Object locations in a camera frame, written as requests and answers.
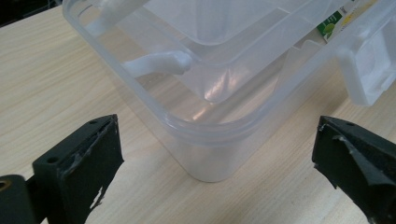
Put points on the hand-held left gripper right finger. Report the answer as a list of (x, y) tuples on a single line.
[(358, 165)]

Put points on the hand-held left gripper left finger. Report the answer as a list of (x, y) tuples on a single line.
[(81, 165)]

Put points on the small white printed carton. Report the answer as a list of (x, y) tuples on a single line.
[(330, 28)]

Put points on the clear plastic tiered storage box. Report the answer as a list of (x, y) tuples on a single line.
[(218, 93)]

